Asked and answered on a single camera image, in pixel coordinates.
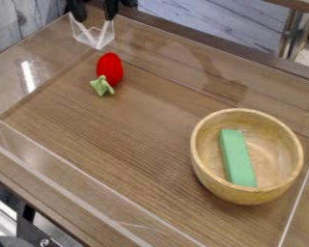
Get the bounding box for green rectangular block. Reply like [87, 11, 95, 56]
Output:
[218, 129, 257, 187]

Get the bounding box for red plush fruit green stem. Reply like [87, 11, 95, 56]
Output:
[90, 52, 123, 96]

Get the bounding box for wooden background table leg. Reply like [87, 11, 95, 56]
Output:
[278, 10, 309, 61]

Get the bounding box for light wooden bowl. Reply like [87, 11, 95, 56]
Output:
[190, 108, 304, 206]

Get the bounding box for clear acrylic tray wall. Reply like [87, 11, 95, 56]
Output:
[0, 120, 205, 247]

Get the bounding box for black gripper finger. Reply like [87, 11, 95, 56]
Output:
[102, 0, 118, 21]
[66, 0, 87, 22]

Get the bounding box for black metal table frame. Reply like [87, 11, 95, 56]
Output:
[0, 185, 62, 247]

